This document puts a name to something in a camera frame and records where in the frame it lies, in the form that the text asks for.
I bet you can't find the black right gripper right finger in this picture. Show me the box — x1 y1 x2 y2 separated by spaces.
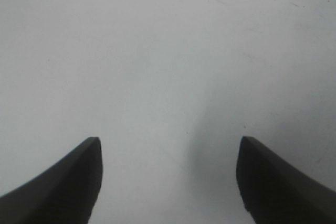
236 136 335 223

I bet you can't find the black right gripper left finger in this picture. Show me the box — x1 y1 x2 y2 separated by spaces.
1 137 102 223

